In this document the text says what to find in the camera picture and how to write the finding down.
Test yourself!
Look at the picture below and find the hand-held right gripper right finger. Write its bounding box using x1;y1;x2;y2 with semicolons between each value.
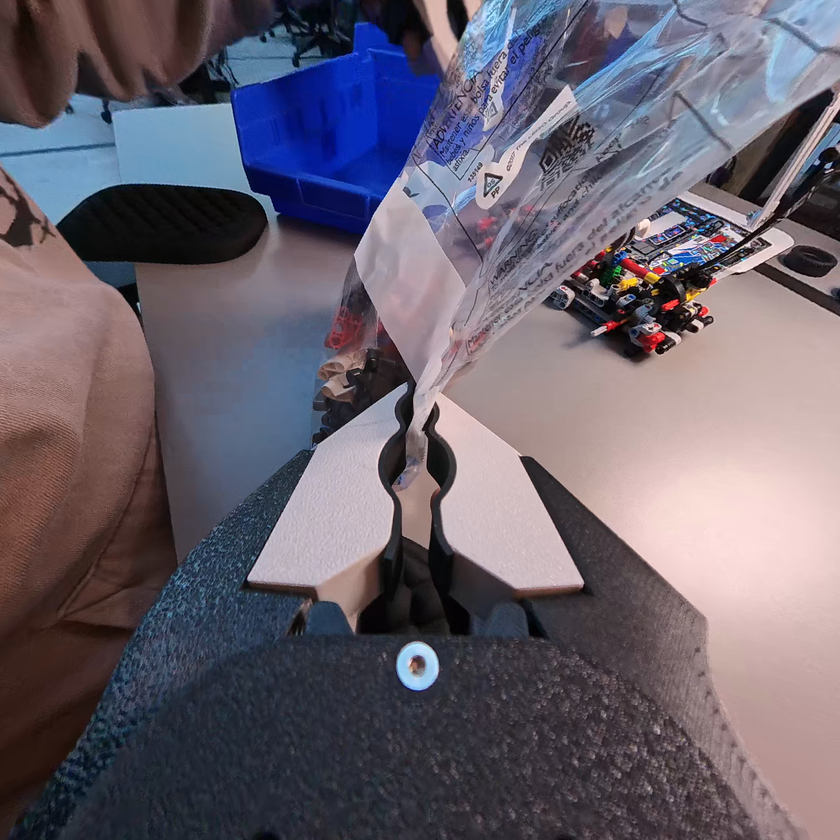
428;394;586;623

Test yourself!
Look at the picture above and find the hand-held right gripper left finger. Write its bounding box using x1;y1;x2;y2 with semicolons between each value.
247;382;414;634

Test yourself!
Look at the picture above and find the lego car chassis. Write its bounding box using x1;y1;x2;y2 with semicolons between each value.
550;225;718;360

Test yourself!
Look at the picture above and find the blue bin with white tag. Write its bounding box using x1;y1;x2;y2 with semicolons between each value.
230;21;442;237

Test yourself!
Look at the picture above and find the clear bag of lego parts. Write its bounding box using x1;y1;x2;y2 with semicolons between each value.
312;0;840;494

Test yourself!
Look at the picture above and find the black lego tyre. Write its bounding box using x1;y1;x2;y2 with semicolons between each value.
783;244;840;278

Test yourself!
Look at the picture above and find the holographic sticker sheet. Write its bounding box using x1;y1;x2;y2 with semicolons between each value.
629;196;773;278

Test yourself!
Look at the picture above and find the metal rod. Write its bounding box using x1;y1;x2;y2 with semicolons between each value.
747;91;840;222

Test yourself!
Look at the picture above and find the group of black office chairs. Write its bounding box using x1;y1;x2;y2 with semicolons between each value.
197;0;357;68

